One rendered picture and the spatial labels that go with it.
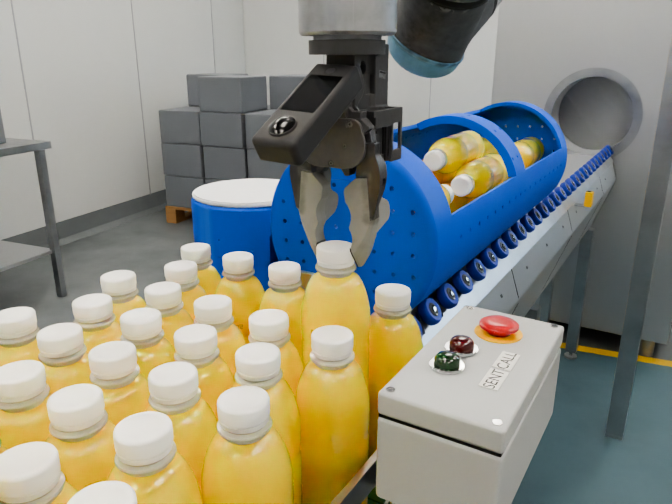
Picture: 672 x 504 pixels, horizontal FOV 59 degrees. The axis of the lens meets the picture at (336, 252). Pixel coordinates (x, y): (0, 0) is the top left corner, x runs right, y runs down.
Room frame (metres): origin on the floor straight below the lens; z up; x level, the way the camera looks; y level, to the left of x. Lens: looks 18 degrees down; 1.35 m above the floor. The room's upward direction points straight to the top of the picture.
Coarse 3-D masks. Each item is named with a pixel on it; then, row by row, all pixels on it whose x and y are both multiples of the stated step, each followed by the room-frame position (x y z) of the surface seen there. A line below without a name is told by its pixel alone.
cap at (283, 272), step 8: (272, 264) 0.68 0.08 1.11; (280, 264) 0.68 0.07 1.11; (288, 264) 0.68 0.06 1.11; (296, 264) 0.68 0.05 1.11; (272, 272) 0.66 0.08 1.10; (280, 272) 0.66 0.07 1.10; (288, 272) 0.66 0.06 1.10; (296, 272) 0.66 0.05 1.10; (272, 280) 0.66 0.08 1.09; (280, 280) 0.66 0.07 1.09; (288, 280) 0.66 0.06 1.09; (296, 280) 0.66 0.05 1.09
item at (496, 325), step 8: (480, 320) 0.51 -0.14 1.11; (488, 320) 0.51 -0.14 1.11; (496, 320) 0.51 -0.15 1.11; (504, 320) 0.51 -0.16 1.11; (512, 320) 0.51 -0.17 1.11; (488, 328) 0.49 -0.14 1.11; (496, 328) 0.49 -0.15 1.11; (504, 328) 0.49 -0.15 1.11; (512, 328) 0.49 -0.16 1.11; (496, 336) 0.49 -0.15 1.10; (504, 336) 0.49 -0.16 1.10
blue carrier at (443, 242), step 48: (288, 192) 0.89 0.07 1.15; (336, 192) 0.84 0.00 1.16; (384, 192) 0.80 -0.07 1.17; (432, 192) 0.80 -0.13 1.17; (528, 192) 1.18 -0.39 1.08; (288, 240) 0.89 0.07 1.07; (384, 240) 0.80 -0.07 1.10; (432, 240) 0.76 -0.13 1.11; (480, 240) 0.94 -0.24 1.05; (432, 288) 0.80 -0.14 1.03
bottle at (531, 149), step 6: (528, 138) 1.50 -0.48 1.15; (534, 138) 1.52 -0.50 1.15; (516, 144) 1.41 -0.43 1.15; (522, 144) 1.42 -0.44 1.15; (528, 144) 1.44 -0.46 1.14; (534, 144) 1.47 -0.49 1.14; (540, 144) 1.50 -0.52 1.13; (522, 150) 1.39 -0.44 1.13; (528, 150) 1.41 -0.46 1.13; (534, 150) 1.44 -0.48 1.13; (540, 150) 1.49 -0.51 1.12; (522, 156) 1.39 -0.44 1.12; (528, 156) 1.40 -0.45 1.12; (534, 156) 1.44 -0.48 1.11; (540, 156) 1.50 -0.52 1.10; (528, 162) 1.40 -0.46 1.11; (534, 162) 1.46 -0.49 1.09
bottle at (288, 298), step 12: (276, 288) 0.66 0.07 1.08; (288, 288) 0.66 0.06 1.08; (300, 288) 0.68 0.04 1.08; (264, 300) 0.66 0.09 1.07; (276, 300) 0.65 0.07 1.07; (288, 300) 0.65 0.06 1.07; (300, 300) 0.66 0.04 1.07; (288, 312) 0.64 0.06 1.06; (300, 312) 0.65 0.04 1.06; (300, 324) 0.65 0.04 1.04; (300, 336) 0.65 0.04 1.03; (300, 348) 0.65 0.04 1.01
